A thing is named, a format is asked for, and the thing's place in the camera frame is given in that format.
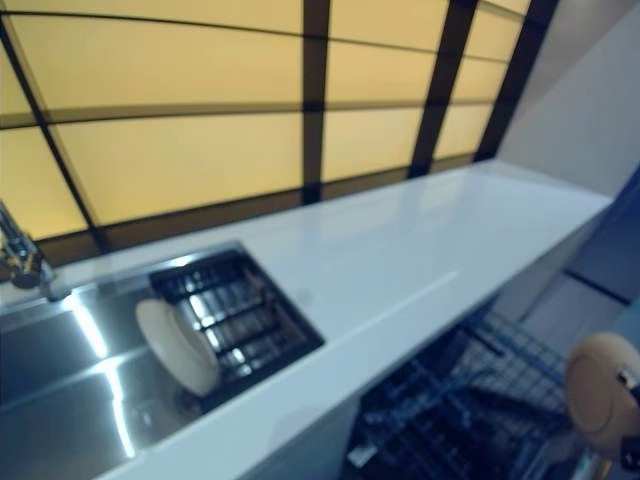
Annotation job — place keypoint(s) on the cream round plate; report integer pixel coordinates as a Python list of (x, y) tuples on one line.
[(175, 350), (595, 390)]

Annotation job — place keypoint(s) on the dark blue tall cabinet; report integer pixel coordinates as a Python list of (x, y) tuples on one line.
[(610, 250)]

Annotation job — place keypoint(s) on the stainless steel kitchen sink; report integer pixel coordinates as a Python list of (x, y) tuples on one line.
[(60, 390)]

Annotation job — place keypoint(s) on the black dish drying rack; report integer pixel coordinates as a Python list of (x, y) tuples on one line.
[(245, 320)]

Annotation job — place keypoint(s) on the narrow white cabinet door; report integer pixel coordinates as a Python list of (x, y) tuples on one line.
[(250, 450)]

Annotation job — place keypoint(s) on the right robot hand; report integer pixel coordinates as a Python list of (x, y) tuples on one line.
[(631, 380)]

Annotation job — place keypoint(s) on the chrome gooseneck faucet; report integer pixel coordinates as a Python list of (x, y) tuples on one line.
[(25, 255)]

